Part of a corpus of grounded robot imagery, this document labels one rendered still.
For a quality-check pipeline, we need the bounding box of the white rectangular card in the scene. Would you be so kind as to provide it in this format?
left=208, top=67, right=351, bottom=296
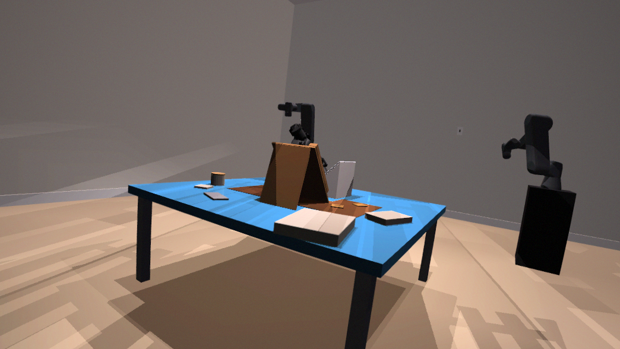
left=204, top=192, right=229, bottom=201

